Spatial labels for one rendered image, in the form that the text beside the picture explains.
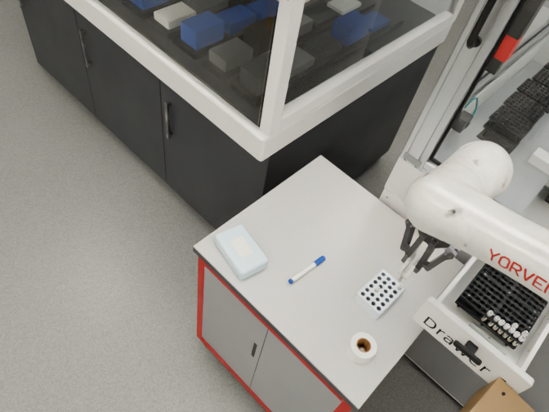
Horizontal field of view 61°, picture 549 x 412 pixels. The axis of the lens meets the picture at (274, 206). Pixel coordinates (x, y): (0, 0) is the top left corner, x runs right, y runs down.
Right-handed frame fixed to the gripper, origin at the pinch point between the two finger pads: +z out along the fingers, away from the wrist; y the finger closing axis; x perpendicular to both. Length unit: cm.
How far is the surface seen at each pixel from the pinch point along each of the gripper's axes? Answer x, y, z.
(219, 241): -22, -43, 20
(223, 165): 14, -82, 46
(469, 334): 1.6, 20.2, 7.3
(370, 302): -2.6, -2.3, 20.4
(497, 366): 1.9, 29.4, 9.8
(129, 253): -23, -101, 100
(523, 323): 17.3, 28.4, 9.8
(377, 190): 104, -51, 101
